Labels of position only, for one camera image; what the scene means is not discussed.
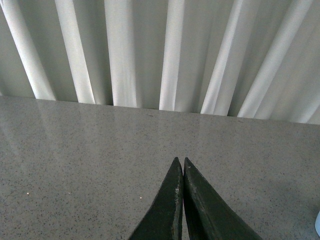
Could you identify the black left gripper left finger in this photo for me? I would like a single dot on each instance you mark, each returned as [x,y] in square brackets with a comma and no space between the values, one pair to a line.
[163,220]

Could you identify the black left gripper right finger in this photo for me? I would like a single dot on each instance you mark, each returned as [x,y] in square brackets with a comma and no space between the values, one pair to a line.
[208,216]

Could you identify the light blue plastic cup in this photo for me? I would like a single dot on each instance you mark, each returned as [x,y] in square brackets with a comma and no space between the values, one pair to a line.
[317,224]

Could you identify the white pleated curtain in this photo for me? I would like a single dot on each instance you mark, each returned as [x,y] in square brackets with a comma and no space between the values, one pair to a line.
[242,58]

